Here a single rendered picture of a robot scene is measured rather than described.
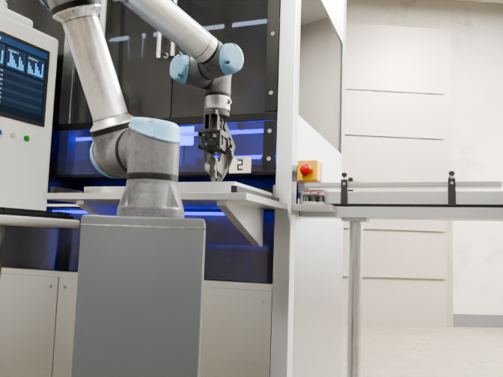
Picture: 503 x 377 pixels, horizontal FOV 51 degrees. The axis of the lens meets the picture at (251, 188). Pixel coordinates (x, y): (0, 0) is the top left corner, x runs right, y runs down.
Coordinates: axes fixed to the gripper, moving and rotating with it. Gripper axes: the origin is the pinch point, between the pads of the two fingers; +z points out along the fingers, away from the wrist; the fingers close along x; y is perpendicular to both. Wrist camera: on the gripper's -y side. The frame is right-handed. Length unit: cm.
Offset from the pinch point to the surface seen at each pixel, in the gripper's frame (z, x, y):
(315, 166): -8.8, 20.9, -34.4
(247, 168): -8.5, -4.1, -34.9
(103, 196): 4.9, -35.6, 5.1
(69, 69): -52, -86, -35
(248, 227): 12.7, 2.5, -19.7
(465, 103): -123, 82, -414
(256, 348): 54, 1, -34
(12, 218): 12, -67, 9
